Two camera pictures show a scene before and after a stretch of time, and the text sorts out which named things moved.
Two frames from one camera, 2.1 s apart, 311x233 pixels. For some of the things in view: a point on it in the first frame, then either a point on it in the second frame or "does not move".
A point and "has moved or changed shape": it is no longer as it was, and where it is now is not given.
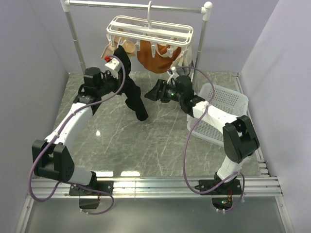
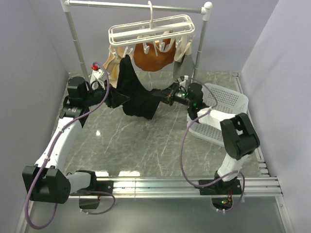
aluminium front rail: x=255 y=186 does not move
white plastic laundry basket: x=229 y=101 does not move
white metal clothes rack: x=206 y=10 does not move
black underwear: x=128 y=87 has moved or changed shape
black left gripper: x=119 y=82 -> x=113 y=99
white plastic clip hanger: x=162 y=36 has moved or changed shape
